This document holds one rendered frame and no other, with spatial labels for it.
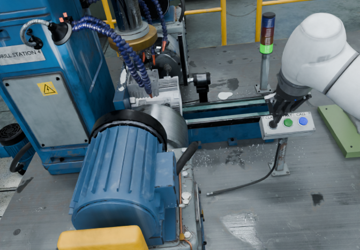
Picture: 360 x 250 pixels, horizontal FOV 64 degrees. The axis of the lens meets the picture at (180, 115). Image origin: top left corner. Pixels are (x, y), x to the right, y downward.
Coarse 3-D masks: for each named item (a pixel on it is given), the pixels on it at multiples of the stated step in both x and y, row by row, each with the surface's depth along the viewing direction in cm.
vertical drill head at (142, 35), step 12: (120, 0) 94; (132, 0) 96; (120, 12) 97; (132, 12) 98; (120, 24) 100; (132, 24) 100; (144, 24) 105; (132, 36) 100; (144, 36) 102; (156, 36) 106; (144, 48) 102
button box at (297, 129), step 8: (304, 112) 100; (264, 120) 100; (280, 120) 100; (296, 120) 99; (312, 120) 98; (264, 128) 99; (272, 128) 98; (280, 128) 98; (288, 128) 98; (296, 128) 98; (304, 128) 98; (312, 128) 97; (264, 136) 99; (272, 136) 99; (280, 136) 100; (288, 136) 101; (296, 136) 101
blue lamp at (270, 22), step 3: (264, 18) 133; (267, 18) 132; (270, 18) 132; (273, 18) 132; (264, 21) 133; (267, 21) 133; (270, 21) 132; (273, 21) 133; (261, 24) 136; (264, 24) 134; (267, 24) 133; (270, 24) 133; (273, 24) 134; (267, 27) 134; (270, 27) 134
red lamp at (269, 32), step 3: (261, 27) 137; (264, 27) 135; (273, 27) 135; (261, 30) 138; (264, 30) 136; (267, 30) 135; (270, 30) 135; (273, 30) 136; (261, 33) 139; (264, 33) 137; (267, 33) 136; (270, 33) 136; (273, 33) 137; (267, 36) 137
